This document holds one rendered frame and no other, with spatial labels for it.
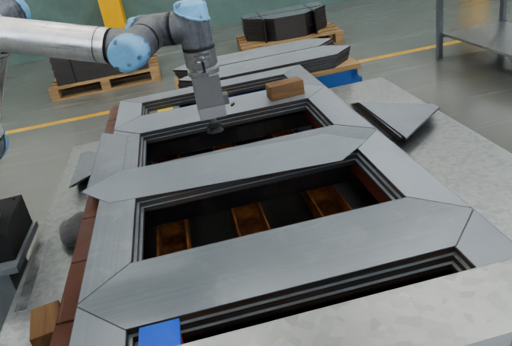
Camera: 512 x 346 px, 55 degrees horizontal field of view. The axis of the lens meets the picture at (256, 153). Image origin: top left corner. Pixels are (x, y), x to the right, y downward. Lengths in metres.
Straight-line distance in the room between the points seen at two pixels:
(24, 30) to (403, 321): 0.93
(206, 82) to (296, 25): 4.80
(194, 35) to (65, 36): 0.27
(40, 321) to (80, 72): 4.78
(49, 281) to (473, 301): 1.06
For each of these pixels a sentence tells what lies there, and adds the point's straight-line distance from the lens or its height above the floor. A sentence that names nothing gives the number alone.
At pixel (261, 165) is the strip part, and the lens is 1.24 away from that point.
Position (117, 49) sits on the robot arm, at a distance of 1.04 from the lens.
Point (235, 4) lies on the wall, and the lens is 8.43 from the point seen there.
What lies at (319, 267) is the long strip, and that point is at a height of 0.85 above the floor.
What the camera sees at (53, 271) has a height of 0.68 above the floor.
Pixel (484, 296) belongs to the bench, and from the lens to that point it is 0.52.
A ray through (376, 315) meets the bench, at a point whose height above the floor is 1.05.
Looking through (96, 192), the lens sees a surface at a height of 0.85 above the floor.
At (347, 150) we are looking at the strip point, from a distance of 1.26.
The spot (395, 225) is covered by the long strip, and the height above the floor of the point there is 0.85.
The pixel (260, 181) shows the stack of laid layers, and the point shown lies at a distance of 1.22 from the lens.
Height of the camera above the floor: 1.39
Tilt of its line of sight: 24 degrees down
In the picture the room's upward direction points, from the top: 10 degrees counter-clockwise
